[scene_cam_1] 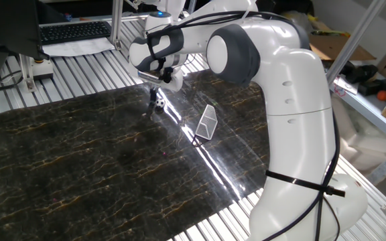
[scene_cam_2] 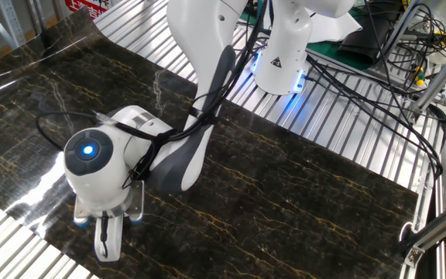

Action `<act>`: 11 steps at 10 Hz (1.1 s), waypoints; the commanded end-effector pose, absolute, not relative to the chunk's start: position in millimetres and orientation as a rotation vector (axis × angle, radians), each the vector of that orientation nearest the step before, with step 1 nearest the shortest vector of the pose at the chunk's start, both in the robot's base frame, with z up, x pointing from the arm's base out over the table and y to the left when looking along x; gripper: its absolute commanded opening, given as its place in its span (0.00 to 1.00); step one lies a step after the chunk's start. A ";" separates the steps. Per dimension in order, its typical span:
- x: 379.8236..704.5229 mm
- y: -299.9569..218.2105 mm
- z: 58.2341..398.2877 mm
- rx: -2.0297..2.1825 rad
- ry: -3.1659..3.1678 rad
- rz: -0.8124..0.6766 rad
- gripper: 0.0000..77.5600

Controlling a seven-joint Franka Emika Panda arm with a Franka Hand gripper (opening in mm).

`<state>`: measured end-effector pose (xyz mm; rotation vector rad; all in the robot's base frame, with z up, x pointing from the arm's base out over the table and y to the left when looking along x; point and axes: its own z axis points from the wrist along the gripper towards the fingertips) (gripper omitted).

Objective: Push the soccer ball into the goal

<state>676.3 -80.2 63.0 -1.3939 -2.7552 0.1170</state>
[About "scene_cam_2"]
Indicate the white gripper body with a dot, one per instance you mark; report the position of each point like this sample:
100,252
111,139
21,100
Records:
115,236

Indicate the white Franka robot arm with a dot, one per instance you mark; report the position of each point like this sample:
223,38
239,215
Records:
203,38

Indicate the dark marble pattern mat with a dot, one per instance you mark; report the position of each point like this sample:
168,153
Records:
285,213

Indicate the red and white sign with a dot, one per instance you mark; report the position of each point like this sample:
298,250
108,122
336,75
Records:
87,7

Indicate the perforated steel upright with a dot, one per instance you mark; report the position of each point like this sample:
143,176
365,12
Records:
12,23

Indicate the green table mat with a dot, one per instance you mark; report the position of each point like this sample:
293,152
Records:
335,54

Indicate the black curved pouch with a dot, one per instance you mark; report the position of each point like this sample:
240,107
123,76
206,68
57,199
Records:
366,42

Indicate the silver wrist-mounted camera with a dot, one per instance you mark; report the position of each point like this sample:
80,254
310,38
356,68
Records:
137,201

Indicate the aluminium profile with corner bracket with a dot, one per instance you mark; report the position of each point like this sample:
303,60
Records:
440,228

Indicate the aluminium profile post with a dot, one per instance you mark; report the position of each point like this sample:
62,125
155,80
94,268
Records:
401,27
443,77

